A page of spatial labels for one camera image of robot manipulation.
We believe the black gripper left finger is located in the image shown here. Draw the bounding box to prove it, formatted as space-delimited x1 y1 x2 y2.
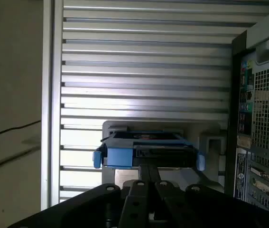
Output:
7 163 150 228

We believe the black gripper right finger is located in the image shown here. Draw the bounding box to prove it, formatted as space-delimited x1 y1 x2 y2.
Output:
148 164 269 228

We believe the hard disk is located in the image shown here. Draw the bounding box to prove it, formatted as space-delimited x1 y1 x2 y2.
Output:
93 130 206 171

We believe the black open PC case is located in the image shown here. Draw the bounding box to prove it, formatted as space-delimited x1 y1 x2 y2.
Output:
226 0 269 216

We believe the thin black floor cable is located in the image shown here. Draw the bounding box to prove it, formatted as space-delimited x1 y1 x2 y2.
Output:
0 120 42 141

